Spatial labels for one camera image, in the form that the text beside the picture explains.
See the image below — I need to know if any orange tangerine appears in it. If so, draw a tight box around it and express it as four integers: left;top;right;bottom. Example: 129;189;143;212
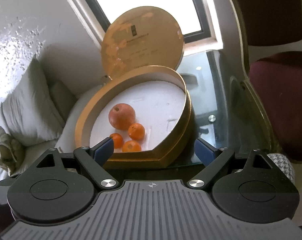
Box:
128;123;145;140
122;140;142;152
110;133;124;149

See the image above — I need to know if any window with dark frame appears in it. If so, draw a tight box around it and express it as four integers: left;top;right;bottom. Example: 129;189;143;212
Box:
67;0;223;55

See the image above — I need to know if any gold gift box base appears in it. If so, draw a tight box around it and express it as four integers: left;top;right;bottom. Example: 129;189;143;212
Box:
74;66;194;169

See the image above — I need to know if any red apple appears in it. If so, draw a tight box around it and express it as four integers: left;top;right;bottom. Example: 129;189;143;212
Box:
108;103;136;131

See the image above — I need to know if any gold gift box lid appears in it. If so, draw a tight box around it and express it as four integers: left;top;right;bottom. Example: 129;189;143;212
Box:
101;6;185;80

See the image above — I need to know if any maroon padded chair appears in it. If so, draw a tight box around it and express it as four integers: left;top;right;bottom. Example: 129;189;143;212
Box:
236;0;302;162

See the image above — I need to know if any white foam insert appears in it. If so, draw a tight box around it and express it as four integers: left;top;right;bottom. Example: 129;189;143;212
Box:
90;81;186;151

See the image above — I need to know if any grey upright cushion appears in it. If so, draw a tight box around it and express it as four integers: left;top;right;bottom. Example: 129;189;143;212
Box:
0;58;65;146

